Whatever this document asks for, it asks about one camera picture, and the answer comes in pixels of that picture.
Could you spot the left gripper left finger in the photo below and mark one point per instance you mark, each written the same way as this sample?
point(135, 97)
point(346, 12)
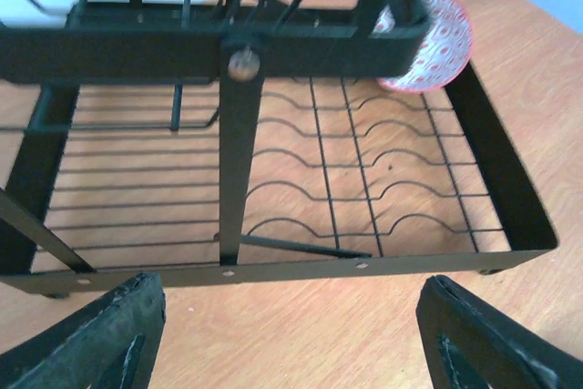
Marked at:
point(113, 342)

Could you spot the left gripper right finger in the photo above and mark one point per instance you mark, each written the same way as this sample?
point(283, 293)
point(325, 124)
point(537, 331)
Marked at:
point(470, 344)

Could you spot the black wire dish rack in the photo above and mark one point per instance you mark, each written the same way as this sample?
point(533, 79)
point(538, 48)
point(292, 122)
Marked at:
point(221, 141)

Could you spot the red patterned white bowl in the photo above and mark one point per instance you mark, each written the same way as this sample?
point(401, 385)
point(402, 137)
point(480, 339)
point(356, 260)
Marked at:
point(444, 53)

